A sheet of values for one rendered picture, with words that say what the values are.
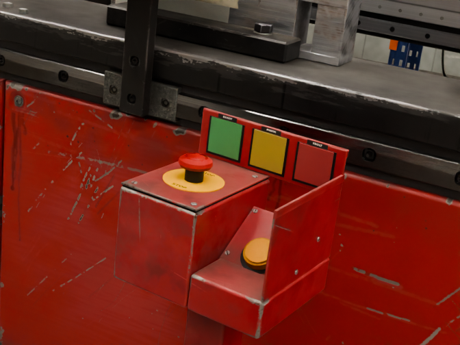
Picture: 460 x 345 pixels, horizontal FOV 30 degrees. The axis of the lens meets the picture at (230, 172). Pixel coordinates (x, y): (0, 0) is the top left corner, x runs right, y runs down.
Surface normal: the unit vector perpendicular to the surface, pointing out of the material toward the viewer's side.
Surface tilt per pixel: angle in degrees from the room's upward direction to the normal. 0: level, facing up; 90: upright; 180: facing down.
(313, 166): 90
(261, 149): 90
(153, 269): 90
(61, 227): 90
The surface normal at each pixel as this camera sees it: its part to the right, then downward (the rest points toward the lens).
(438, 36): -0.45, 0.25
